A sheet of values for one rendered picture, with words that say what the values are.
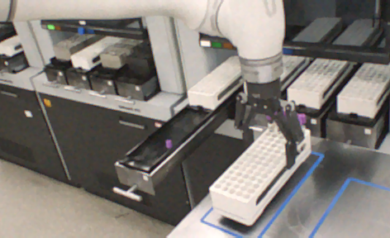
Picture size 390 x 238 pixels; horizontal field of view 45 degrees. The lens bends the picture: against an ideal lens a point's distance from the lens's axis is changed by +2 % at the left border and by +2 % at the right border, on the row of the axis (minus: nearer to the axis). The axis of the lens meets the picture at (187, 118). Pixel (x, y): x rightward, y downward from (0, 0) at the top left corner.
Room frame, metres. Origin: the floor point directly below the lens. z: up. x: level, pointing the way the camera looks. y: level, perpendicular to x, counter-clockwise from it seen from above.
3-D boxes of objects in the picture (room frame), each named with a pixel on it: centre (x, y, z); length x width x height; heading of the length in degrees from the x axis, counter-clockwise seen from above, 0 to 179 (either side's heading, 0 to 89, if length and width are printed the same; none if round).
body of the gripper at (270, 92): (0.89, -0.18, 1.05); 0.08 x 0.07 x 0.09; 46
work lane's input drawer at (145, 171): (1.30, -0.03, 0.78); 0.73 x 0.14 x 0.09; 139
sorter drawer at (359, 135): (1.32, -0.65, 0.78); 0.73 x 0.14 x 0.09; 139
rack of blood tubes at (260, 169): (0.86, -0.15, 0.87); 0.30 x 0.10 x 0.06; 137
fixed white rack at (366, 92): (1.22, -0.56, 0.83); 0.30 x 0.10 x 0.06; 139
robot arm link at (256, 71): (0.89, -0.18, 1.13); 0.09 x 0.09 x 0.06
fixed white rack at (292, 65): (1.42, -0.34, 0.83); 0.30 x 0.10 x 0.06; 139
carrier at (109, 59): (1.81, 0.26, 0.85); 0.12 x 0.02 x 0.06; 50
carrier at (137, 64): (1.71, 0.15, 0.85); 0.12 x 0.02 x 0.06; 49
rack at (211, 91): (1.44, -0.15, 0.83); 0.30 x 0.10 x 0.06; 139
